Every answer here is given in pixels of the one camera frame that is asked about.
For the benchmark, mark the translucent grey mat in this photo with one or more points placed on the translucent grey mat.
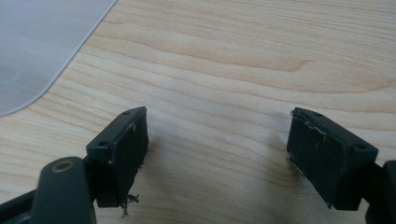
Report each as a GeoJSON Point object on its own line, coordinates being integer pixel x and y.
{"type": "Point", "coordinates": [37, 46]}

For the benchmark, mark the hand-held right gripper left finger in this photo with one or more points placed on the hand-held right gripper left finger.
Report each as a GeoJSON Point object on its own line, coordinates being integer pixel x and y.
{"type": "Point", "coordinates": [120, 155]}

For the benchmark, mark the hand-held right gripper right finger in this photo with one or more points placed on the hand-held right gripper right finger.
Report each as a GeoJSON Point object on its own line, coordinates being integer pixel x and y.
{"type": "Point", "coordinates": [327, 161]}

